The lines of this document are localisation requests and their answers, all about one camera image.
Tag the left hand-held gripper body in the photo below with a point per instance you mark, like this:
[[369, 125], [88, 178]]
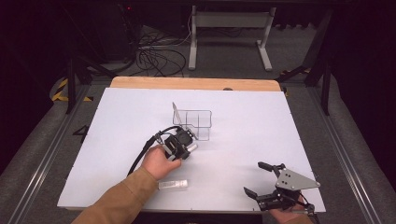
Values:
[[178, 143]]

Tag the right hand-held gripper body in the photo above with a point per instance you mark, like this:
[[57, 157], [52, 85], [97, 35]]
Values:
[[291, 183]]

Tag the clear plastic desk organizer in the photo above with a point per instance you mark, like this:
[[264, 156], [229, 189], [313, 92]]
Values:
[[199, 124]]

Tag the person's left hand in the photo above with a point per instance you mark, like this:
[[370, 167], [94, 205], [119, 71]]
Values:
[[158, 165]]

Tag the person's right hand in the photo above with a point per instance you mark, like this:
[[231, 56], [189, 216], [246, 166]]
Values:
[[285, 216]]

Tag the white table sheet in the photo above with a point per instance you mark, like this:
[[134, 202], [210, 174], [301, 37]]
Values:
[[249, 130]]

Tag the white rectangular eraser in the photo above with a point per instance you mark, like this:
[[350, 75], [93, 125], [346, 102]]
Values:
[[172, 184]]

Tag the wooden table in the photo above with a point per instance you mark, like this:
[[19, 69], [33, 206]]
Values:
[[193, 83]]

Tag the black metal stand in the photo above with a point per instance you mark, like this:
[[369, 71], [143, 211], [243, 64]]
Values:
[[325, 87], [72, 84]]

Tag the yellow black hazard tape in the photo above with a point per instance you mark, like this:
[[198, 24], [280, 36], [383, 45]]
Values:
[[60, 90]]

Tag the aluminium floor rail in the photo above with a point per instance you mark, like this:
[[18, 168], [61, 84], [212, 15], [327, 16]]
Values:
[[345, 161], [46, 165]]

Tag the white metal desk frame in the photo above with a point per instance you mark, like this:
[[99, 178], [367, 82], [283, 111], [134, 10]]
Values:
[[230, 19]]

